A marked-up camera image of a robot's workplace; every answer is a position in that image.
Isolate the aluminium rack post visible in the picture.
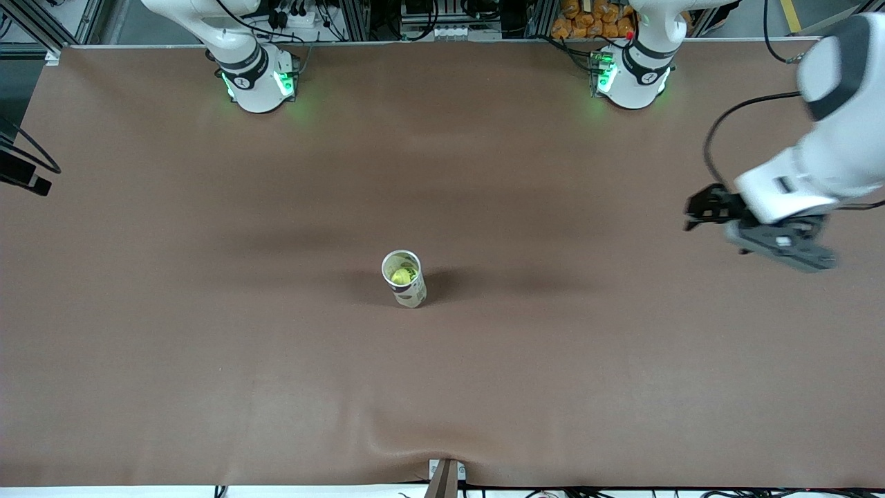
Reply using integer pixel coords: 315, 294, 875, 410
339, 0, 372, 42

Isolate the long white power strip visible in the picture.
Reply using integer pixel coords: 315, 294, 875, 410
430, 25, 504, 42

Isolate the orange packaged goods pile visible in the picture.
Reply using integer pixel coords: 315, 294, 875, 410
551, 0, 638, 40

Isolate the white power strip with plugs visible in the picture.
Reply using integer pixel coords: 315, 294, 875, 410
273, 6, 326, 30

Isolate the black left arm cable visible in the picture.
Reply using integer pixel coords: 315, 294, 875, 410
704, 0, 885, 211

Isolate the aluminium frame profile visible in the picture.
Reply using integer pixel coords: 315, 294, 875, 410
0, 0, 66, 66

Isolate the white blue tennis ball can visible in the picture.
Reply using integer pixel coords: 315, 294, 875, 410
381, 250, 427, 309

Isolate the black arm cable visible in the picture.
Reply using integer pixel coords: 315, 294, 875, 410
704, 0, 885, 211
0, 116, 63, 175

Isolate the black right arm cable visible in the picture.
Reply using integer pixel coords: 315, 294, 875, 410
0, 116, 63, 175

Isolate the brown table mat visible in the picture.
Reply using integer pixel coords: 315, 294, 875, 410
0, 38, 885, 488

